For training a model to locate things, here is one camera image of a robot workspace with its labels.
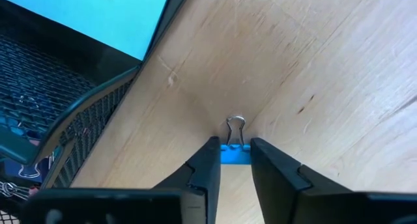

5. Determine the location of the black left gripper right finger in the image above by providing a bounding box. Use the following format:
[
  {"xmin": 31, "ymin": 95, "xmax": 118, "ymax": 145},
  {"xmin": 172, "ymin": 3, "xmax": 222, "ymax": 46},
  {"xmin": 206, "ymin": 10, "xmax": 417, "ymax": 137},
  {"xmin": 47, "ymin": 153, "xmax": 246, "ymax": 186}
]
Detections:
[{"xmin": 250, "ymin": 137, "xmax": 417, "ymax": 224}]

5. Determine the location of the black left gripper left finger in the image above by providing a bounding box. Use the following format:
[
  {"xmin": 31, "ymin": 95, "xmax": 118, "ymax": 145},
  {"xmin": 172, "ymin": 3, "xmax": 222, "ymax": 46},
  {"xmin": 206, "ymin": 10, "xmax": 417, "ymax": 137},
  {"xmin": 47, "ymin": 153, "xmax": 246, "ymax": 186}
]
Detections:
[{"xmin": 21, "ymin": 135, "xmax": 222, "ymax": 224}]

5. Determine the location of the black mesh desk organizer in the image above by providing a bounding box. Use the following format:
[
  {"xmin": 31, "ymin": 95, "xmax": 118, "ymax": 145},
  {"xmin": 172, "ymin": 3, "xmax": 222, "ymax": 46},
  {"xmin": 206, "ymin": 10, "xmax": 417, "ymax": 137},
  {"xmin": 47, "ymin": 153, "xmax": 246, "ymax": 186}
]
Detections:
[{"xmin": 0, "ymin": 0, "xmax": 192, "ymax": 224}]

